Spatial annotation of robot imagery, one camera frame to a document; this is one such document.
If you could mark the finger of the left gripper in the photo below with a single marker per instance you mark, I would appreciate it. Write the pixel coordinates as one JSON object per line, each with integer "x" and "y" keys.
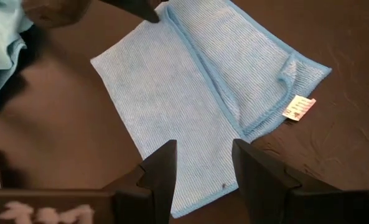
{"x": 137, "y": 7}
{"x": 53, "y": 12}

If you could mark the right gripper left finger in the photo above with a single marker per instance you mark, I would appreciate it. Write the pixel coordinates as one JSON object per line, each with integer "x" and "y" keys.
{"x": 156, "y": 186}

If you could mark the blue microfiber towel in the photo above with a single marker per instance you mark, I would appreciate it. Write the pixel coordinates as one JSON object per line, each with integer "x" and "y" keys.
{"x": 0, "y": 37}
{"x": 178, "y": 93}

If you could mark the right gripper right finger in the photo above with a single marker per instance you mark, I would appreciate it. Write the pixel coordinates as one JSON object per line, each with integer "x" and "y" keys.
{"x": 259, "y": 180}

